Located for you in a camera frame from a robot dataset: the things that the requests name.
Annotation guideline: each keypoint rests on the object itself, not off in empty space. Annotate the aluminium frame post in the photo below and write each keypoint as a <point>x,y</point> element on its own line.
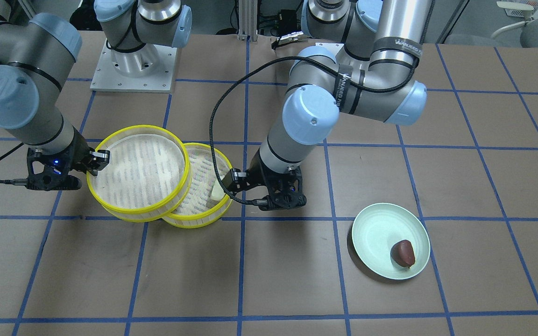
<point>247,17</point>

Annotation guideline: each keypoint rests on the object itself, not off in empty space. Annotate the light green plate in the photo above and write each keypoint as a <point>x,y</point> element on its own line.
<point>377,228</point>

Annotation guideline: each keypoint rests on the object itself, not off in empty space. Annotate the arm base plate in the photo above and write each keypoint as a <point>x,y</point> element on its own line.
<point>333,47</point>
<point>148,70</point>

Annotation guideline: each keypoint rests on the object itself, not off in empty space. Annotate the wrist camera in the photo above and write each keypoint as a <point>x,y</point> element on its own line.
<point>285,191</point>
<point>50,172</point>

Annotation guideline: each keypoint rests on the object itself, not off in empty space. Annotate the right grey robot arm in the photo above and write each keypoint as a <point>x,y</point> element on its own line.
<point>35,61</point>

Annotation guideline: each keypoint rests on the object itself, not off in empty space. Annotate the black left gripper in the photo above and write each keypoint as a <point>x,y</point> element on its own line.
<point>260,176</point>

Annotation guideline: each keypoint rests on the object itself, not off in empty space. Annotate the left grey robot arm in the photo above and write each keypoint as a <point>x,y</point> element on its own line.
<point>372,76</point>

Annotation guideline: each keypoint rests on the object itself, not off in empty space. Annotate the brown bun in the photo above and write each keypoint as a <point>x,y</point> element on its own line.
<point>402,253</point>

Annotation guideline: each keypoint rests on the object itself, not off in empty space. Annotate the white bun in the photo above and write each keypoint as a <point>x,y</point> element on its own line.
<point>217,192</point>

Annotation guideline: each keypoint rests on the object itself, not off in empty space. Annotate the yellow bamboo steamer basket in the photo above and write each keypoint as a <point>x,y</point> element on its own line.
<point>148,176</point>
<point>197,209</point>

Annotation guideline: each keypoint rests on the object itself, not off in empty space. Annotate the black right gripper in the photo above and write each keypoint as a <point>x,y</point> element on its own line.
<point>77,152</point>

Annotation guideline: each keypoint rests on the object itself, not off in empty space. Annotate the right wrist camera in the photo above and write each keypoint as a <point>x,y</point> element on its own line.
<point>50,172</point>

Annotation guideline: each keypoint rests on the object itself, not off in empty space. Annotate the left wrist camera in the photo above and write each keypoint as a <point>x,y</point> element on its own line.
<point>285,191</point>

